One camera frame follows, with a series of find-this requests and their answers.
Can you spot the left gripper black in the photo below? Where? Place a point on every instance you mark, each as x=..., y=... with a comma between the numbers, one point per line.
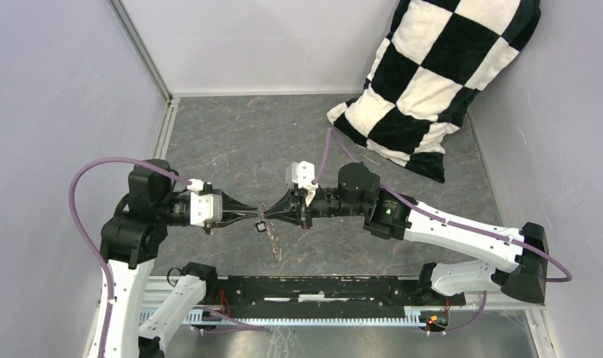
x=227, y=218

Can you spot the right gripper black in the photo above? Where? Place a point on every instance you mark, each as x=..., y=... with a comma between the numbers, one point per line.
x=294, y=210

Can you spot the metal disc with key rings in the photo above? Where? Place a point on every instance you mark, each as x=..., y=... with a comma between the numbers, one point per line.
x=269, y=230

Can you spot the key with black tag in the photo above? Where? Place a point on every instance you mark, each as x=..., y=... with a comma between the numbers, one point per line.
x=261, y=227

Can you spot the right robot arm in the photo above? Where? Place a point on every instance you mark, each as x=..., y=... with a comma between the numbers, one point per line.
x=511, y=260

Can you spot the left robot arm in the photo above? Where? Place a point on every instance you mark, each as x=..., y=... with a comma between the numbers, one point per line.
x=129, y=246

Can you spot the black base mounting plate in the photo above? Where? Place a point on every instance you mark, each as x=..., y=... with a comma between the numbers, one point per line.
x=322, y=309

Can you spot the black and white checkered pillow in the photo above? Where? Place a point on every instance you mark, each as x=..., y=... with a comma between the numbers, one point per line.
x=437, y=57

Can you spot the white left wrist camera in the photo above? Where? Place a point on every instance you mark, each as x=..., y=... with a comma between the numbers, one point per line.
x=205, y=205

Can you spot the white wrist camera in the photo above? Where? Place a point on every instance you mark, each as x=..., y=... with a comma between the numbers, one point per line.
x=205, y=205
x=302, y=175

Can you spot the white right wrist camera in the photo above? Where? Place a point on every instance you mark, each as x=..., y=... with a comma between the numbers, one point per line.
x=302, y=175

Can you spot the white slotted cable duct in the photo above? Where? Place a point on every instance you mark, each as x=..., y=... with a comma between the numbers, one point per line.
x=411, y=318

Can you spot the aluminium corner post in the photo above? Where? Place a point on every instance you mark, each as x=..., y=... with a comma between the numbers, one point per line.
x=127, y=23

